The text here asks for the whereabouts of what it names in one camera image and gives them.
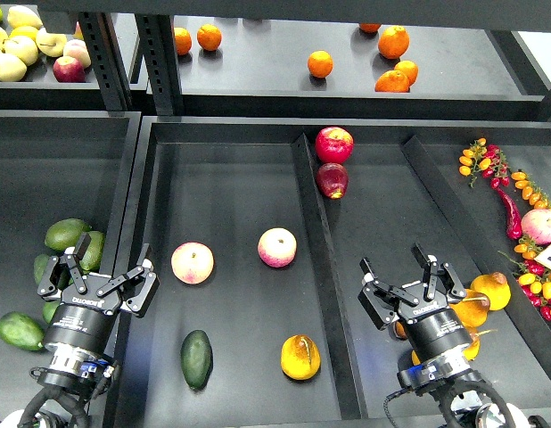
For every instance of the dark green avocado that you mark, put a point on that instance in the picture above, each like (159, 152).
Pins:
(196, 359)

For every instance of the bright red apple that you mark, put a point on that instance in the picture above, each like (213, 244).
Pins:
(334, 144)

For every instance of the yellow orange pear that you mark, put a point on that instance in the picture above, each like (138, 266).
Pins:
(300, 358)

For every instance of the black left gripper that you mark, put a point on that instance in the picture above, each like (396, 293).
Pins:
(87, 313)

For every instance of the cherry tomato bunch upper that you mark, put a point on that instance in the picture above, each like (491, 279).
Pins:
(484, 160)

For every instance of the yellow pear with stem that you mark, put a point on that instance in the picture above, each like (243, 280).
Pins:
(473, 309)

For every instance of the green avocado bottom left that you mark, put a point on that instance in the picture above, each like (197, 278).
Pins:
(21, 331)

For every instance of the black centre tray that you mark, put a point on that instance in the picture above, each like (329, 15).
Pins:
(224, 182)

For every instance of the green avocado upper right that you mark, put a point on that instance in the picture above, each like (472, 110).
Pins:
(94, 252)

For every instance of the cherry tomato bunch lower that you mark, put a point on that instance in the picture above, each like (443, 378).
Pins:
(533, 277)

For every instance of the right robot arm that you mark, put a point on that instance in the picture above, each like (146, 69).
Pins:
(464, 396)

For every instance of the black upper shelf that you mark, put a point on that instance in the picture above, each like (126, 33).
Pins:
(260, 70)

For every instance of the black tray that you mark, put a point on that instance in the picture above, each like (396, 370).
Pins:
(224, 182)
(64, 180)

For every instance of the pale yellow apple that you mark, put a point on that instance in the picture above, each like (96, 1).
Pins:
(22, 47)

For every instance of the dark red apple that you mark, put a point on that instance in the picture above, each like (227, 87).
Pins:
(332, 180)

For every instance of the pink apple left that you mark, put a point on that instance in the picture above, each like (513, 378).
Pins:
(192, 262)

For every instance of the pink apple right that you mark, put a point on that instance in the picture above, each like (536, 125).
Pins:
(537, 225)

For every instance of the red apple on shelf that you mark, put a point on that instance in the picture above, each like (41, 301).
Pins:
(67, 69)

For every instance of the cherry tomato bunch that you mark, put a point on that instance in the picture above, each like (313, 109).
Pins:
(484, 160)
(533, 277)

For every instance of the large orange on shelf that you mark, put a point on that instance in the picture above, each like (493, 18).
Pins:
(393, 42)

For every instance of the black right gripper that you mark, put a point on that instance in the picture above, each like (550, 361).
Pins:
(431, 326)

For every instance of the pink apple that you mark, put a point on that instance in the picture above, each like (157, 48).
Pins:
(192, 262)
(277, 247)
(537, 225)

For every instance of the orange on shelf front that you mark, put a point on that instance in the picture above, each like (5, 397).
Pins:
(392, 81)

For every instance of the pink apple centre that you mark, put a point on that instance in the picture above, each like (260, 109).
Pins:
(277, 247)

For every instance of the yellow pear far right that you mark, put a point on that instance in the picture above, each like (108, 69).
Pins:
(495, 287)

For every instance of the red chili pepper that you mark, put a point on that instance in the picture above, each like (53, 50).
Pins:
(513, 217)

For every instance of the black left tray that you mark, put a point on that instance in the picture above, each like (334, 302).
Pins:
(64, 180)

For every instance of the green avocado top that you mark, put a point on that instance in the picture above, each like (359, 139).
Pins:
(65, 233)

